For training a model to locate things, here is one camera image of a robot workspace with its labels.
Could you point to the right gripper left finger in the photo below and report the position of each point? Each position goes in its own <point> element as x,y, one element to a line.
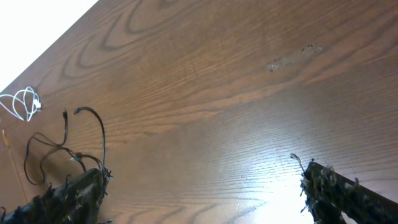
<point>77,201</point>

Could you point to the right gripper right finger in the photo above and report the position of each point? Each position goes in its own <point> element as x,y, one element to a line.
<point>330,196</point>

